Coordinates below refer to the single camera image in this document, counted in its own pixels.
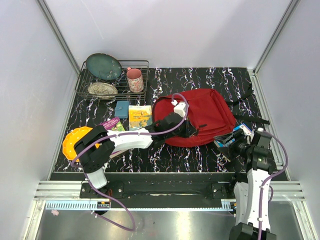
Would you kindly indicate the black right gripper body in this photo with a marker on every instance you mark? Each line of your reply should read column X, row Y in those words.
column 239, row 147

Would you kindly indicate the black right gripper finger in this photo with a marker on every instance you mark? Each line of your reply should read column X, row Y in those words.
column 225, row 140
column 227, row 152

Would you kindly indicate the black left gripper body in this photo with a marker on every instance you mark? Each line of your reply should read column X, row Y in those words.
column 180, row 131

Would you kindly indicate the blue comic book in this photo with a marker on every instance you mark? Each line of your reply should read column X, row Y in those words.
column 243, row 127

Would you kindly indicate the red student backpack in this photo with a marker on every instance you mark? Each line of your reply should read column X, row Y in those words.
column 211, row 115

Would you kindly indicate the yellow paperback book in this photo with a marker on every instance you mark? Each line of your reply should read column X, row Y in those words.
column 139, row 116

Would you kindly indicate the purple treehouse book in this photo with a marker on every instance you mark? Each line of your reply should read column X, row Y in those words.
column 114, row 124

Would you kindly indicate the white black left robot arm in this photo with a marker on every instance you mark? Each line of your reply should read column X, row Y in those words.
column 95, row 148

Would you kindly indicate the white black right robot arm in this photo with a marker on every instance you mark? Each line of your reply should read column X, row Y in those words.
column 251, row 189

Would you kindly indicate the pink cartoon mug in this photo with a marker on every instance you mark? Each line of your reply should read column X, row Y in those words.
column 135, row 80

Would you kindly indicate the speckled beige small plate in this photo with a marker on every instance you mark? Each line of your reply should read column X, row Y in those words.
column 102, row 90

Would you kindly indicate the teal ceramic plate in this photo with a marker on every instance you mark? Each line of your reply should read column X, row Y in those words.
column 103, row 66

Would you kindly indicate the orange plastic plate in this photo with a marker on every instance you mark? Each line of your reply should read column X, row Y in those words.
column 71, row 139

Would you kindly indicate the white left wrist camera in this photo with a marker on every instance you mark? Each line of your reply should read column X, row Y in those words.
column 180, row 108

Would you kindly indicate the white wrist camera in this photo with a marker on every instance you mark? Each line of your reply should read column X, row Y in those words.
column 250, row 134
column 180, row 108

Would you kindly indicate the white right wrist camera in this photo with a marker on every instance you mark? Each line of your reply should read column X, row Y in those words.
column 250, row 134

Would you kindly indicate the dark wire dish rack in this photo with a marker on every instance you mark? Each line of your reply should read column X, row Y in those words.
column 85, row 79

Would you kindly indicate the aluminium frame rail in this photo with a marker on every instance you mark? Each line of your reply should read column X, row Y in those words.
column 75, row 190

